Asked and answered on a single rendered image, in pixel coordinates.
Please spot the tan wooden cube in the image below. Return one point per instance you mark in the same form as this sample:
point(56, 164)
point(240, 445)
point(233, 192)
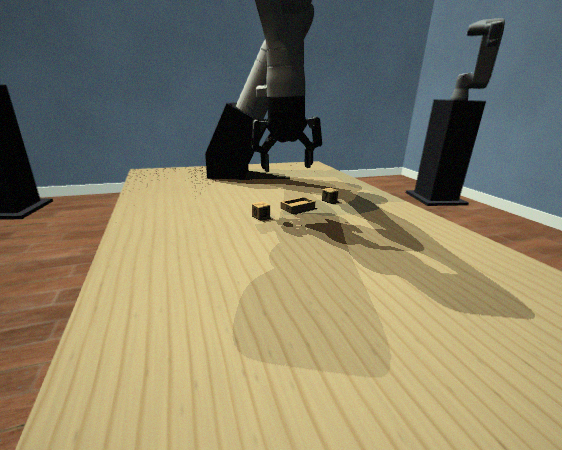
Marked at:
point(330, 195)
point(261, 210)

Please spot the tan shallow rectangular tray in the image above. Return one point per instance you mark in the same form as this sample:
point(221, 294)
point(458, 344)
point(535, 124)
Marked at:
point(297, 204)

